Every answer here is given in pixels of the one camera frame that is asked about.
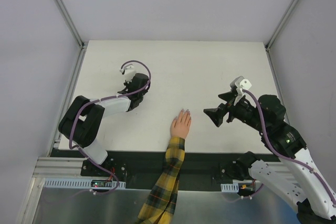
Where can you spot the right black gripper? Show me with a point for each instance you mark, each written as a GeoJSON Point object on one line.
{"type": "Point", "coordinates": [230, 108]}

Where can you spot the yellow plaid sleeve forearm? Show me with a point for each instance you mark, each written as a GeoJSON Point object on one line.
{"type": "Point", "coordinates": [160, 204]}

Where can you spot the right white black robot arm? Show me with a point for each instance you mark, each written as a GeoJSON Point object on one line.
{"type": "Point", "coordinates": [310, 196]}

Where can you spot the mannequin hand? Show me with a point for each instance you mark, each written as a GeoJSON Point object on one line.
{"type": "Point", "coordinates": [181, 124]}

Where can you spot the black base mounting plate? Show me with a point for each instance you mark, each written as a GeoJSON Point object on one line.
{"type": "Point", "coordinates": [199, 171]}

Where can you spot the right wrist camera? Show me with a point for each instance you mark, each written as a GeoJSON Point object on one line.
{"type": "Point", "coordinates": [240, 84]}

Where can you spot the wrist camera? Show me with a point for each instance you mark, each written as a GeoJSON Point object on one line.
{"type": "Point", "coordinates": [240, 84]}
{"type": "Point", "coordinates": [128, 71]}

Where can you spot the right white cable duct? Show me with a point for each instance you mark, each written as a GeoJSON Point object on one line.
{"type": "Point", "coordinates": [230, 188]}

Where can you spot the white cable duct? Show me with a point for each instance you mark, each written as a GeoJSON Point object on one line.
{"type": "Point", "coordinates": [72, 183]}
{"type": "Point", "coordinates": [230, 188]}

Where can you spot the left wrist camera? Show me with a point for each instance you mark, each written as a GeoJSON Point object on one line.
{"type": "Point", "coordinates": [128, 71]}

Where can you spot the left aluminium frame post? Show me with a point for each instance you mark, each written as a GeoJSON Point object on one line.
{"type": "Point", "coordinates": [70, 23]}

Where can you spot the aluminium frame post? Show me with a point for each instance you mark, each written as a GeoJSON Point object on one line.
{"type": "Point", "coordinates": [70, 23]}
{"type": "Point", "coordinates": [282, 23]}

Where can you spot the right aluminium frame post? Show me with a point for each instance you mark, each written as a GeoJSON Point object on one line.
{"type": "Point", "coordinates": [282, 23]}

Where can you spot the left white cable duct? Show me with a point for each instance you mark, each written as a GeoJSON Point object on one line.
{"type": "Point", "coordinates": [72, 183]}

